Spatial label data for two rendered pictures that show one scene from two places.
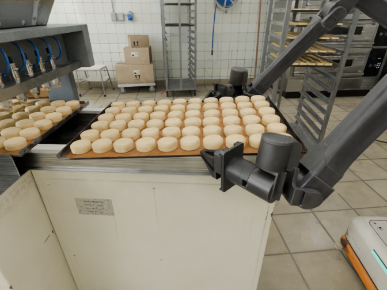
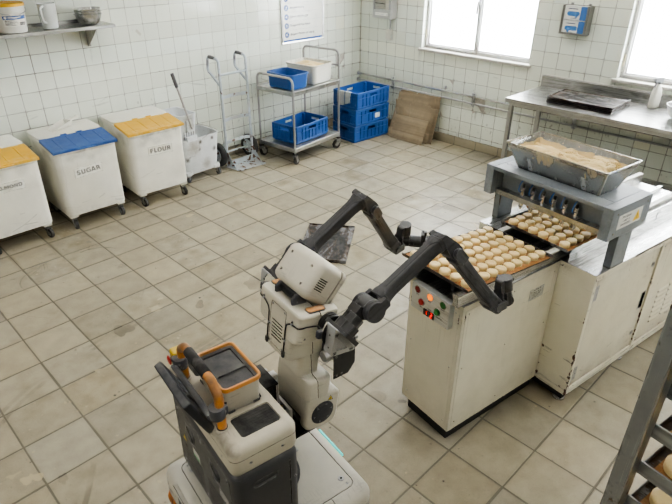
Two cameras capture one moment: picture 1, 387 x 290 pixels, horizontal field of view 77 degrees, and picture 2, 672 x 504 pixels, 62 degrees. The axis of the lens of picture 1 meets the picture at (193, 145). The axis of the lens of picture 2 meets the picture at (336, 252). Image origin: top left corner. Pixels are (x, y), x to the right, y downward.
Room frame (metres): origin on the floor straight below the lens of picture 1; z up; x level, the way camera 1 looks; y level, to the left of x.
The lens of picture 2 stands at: (2.03, -1.91, 2.23)
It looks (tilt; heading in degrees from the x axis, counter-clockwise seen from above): 30 degrees down; 141
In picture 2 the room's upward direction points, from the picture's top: straight up
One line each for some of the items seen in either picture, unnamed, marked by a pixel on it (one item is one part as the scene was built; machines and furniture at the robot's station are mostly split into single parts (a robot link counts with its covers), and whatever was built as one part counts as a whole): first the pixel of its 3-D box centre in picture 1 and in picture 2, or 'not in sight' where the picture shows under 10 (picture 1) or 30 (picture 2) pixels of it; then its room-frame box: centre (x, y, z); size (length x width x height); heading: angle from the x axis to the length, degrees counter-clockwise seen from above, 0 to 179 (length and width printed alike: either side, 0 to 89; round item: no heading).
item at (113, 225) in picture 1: (167, 227); (477, 331); (0.70, 0.11, 0.45); 0.70 x 0.34 x 0.90; 87
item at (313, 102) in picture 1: (311, 99); not in sight; (2.14, -1.08, 0.51); 0.64 x 0.03 x 0.03; 176
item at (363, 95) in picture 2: not in sight; (361, 95); (-3.17, 2.71, 0.50); 0.60 x 0.40 x 0.20; 98
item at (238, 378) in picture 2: not in sight; (228, 376); (0.63, -1.27, 0.87); 0.23 x 0.15 x 0.11; 177
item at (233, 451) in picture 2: not in sight; (240, 431); (0.63, -1.25, 0.59); 0.55 x 0.34 x 0.83; 177
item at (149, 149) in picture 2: not in sight; (147, 155); (-3.08, -0.10, 0.38); 0.64 x 0.54 x 0.77; 3
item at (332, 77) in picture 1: (318, 69); not in sight; (2.14, -1.08, 0.78); 0.64 x 0.03 x 0.03; 176
